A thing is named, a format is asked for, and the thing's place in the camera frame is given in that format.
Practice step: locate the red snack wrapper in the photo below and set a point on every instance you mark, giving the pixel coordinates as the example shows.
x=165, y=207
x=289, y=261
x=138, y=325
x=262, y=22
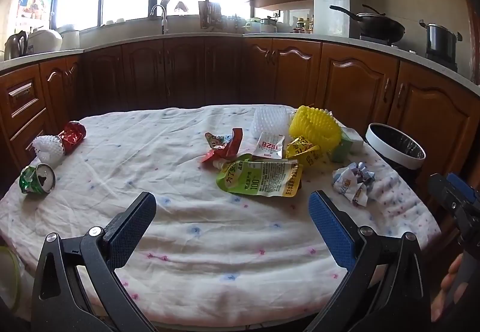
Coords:
x=223, y=144

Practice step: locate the black wok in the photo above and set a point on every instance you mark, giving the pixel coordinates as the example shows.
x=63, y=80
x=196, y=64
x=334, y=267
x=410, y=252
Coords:
x=378, y=26

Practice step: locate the electric kettle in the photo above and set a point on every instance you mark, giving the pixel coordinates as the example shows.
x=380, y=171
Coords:
x=15, y=44

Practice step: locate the green drink pouch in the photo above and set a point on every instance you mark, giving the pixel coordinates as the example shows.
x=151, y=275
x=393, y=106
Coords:
x=258, y=176

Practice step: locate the steel cooking pot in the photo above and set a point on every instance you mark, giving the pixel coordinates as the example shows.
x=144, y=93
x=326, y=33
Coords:
x=440, y=40

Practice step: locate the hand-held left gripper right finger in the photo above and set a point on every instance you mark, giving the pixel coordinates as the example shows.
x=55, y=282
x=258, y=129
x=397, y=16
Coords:
x=330, y=229

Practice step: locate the white rice cooker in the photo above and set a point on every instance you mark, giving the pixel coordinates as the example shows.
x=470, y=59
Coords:
x=45, y=40

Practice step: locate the wooden lower cabinets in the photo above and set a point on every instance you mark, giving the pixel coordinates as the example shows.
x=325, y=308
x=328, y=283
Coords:
x=225, y=73

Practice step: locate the black white-rimmed trash bin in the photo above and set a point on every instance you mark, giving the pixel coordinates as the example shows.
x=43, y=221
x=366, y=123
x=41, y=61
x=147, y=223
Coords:
x=395, y=146

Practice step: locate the yellow snack wrapper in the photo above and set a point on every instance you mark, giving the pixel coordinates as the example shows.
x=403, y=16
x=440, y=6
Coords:
x=304, y=153

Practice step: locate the crushed red can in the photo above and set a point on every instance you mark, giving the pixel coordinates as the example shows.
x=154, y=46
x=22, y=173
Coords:
x=73, y=135

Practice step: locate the person's right hand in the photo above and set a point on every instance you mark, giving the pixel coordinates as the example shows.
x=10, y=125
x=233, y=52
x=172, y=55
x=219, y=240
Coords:
x=448, y=289

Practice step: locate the yellow foam fruit net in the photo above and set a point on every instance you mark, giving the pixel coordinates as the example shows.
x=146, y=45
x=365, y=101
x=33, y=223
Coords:
x=314, y=126

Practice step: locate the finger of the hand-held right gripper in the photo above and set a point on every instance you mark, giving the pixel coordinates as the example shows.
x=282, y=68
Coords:
x=440, y=191
x=465, y=189

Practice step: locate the condiment bottles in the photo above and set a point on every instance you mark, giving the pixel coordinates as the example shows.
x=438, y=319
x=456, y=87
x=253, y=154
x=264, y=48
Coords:
x=303, y=25

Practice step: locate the green paper box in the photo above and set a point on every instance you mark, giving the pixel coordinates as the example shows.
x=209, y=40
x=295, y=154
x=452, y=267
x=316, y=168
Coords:
x=345, y=143

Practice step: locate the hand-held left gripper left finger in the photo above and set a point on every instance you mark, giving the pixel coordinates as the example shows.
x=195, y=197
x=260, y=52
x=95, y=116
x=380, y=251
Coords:
x=133, y=221

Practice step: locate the white lidded container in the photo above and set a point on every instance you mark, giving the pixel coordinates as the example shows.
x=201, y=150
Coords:
x=71, y=39

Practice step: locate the white dotted tablecloth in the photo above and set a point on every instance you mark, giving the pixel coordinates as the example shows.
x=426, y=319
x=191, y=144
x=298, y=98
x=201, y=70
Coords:
x=187, y=234

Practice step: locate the green rimmed container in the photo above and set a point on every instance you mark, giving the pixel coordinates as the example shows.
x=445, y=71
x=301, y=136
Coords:
x=13, y=279

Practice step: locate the white sachet red label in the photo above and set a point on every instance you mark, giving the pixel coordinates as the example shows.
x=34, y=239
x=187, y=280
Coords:
x=268, y=145

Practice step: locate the white blue wrapper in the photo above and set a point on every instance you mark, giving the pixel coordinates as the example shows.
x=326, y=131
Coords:
x=354, y=181

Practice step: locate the chrome faucet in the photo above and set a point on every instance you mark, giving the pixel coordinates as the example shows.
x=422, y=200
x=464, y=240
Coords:
x=161, y=17

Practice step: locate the crushed green can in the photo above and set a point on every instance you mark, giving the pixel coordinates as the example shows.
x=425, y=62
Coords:
x=37, y=179

